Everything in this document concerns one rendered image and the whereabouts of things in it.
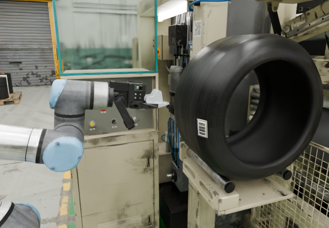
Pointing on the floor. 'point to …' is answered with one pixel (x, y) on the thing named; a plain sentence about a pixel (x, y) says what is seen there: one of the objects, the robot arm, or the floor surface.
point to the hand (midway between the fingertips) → (165, 105)
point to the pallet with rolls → (8, 90)
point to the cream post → (213, 9)
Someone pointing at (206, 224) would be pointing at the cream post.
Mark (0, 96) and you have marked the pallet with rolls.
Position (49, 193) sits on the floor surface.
